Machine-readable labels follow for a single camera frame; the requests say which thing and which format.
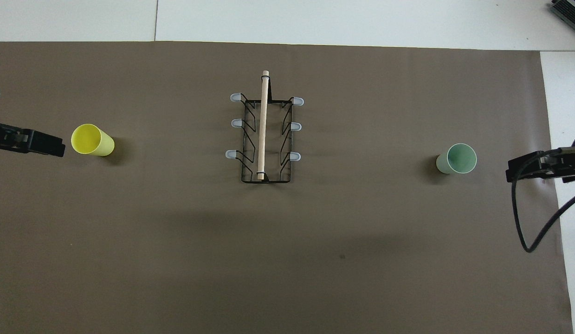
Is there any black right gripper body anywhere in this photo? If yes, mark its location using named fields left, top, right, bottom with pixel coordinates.
left=542, top=147, right=575, bottom=183

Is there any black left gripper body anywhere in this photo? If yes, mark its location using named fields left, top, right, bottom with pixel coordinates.
left=0, top=122, right=26, bottom=152

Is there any yellow plastic cup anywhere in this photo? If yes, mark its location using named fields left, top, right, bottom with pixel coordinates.
left=71, top=123, right=115, bottom=157

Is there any pale green plastic cup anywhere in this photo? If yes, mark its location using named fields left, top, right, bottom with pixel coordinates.
left=436, top=143, right=478, bottom=175

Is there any brown paper table mat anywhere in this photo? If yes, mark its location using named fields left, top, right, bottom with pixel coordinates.
left=0, top=41, right=575, bottom=334

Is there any grey ribbed device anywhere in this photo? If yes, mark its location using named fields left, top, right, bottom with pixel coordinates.
left=549, top=0, right=575, bottom=26

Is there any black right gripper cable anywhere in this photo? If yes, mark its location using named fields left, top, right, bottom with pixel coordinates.
left=511, top=148, right=575, bottom=253

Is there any black wire cup rack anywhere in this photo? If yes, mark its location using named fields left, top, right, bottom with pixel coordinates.
left=225, top=71, right=305, bottom=184

